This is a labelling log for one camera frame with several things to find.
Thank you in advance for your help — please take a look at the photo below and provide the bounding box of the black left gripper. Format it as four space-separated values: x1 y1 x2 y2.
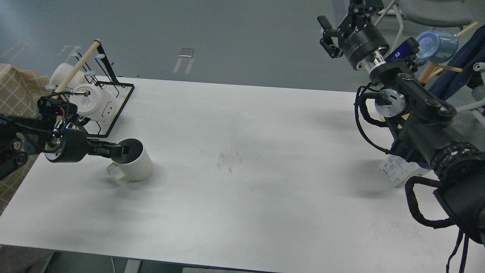
45 129 143 164

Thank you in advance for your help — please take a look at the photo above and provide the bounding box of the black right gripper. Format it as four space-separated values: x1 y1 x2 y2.
317 0 390 70

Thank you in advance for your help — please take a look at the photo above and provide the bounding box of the white ribbed mug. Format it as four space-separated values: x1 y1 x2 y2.
106 138 154 184

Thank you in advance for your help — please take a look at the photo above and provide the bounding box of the blue milk carton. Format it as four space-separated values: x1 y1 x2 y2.
378 154 431 188

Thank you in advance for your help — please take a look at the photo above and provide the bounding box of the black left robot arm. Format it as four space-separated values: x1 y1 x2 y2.
0 94 143 178

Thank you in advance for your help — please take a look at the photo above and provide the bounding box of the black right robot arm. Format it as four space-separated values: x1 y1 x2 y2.
317 0 484 273

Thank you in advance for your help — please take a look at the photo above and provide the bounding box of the blue plastic cup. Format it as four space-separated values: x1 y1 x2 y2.
415 30 459 67

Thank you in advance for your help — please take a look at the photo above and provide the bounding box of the white rear cup on rack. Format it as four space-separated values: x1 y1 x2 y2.
45 63 92 90

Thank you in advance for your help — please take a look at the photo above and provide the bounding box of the grey office chair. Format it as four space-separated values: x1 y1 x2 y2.
375 0 473 28

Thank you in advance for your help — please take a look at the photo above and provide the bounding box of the wooden mug tree stand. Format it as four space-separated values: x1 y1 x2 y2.
386 22 484 84

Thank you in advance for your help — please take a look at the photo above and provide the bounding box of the beige checkered cloth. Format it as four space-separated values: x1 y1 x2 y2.
0 63 50 213

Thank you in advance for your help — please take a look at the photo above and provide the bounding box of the black wire cup rack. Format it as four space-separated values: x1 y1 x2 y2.
51 38 135 138

